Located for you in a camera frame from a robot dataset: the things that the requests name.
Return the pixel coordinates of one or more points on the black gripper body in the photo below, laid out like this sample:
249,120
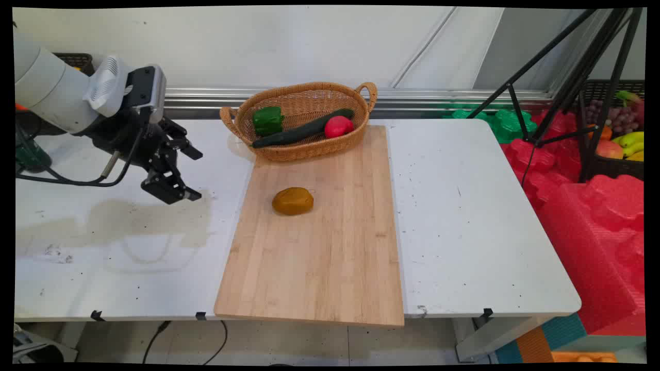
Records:
129,139

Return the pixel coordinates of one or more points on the black plastic basket with grapes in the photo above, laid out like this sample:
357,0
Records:
616,167

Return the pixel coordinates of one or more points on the small red foam mat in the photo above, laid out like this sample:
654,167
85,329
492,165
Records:
541,159

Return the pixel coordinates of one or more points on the black camera tripod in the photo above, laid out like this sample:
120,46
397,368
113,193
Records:
588,77

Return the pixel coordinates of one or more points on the red tomato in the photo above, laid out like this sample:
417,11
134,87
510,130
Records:
337,127

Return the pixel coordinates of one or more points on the brown potato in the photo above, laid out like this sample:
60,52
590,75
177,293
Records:
293,201

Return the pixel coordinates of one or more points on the bamboo cutting board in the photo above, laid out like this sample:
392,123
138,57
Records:
314,242

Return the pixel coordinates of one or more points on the large red foam mat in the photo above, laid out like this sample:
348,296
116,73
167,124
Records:
593,242

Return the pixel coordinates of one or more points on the yellow green banana bunch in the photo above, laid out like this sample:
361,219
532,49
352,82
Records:
631,141

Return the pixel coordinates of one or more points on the black plastic basket with melon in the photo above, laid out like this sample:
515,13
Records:
77,62

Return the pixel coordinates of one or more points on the green red mango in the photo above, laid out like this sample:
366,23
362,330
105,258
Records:
628,96

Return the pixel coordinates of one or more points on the aluminium wall rail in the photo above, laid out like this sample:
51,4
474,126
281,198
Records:
412,95

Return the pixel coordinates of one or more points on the black silver wrist camera box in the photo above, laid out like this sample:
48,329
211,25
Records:
148,87

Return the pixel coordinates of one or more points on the green foam mat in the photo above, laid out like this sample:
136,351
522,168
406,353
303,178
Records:
508,126

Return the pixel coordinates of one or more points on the white table leg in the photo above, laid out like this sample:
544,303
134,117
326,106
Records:
490,340

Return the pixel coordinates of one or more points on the orange tray on floor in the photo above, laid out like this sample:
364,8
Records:
582,357

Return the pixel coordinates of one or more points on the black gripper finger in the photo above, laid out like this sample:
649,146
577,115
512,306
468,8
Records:
167,188
180,139

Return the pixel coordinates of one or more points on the dark green cucumber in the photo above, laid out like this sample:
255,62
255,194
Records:
299,133

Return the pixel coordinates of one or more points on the dark green bottle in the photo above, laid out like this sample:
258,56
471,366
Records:
31,154

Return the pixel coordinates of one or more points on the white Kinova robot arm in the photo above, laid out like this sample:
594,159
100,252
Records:
46,87

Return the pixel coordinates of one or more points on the green bell pepper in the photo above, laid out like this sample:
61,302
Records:
267,120

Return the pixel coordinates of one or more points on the small orange fruit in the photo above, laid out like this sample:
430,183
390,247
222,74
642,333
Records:
604,132

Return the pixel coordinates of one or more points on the pink orange peach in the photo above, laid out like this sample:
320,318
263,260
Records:
609,150

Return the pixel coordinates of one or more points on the purple grape bunch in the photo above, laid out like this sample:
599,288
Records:
621,118

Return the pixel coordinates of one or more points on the grey device under table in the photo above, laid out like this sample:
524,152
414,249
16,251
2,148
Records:
36,348

